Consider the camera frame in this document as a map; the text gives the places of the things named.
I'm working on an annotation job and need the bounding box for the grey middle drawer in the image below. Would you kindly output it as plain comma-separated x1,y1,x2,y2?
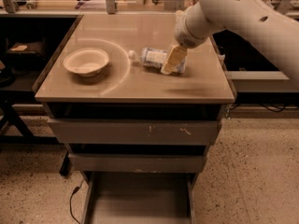
69,154,205,173

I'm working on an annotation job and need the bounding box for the grey drawer cabinet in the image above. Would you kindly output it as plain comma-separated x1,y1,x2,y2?
32,12,237,175

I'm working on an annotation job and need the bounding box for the black side table frame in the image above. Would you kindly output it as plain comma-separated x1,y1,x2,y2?
0,91,72,176

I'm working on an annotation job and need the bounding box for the black floor cable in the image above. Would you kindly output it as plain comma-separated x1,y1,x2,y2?
68,178,86,224

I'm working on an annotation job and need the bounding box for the dark box on shelf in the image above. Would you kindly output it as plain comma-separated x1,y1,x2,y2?
6,41,46,68

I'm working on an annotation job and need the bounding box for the white paper bowl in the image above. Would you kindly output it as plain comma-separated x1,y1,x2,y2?
64,48,109,77

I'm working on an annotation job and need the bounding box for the clear plastic water bottle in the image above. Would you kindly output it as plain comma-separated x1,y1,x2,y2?
128,48,186,75

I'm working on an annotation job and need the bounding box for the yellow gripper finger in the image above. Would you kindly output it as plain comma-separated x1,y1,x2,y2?
161,45,187,75
175,10,184,23

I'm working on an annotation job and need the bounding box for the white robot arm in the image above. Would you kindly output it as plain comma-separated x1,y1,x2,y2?
162,0,299,86

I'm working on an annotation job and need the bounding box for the grey top drawer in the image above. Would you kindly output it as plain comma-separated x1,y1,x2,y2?
48,119,221,146

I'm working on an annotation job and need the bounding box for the grey open bottom drawer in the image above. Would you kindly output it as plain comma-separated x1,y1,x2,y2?
81,173,195,224

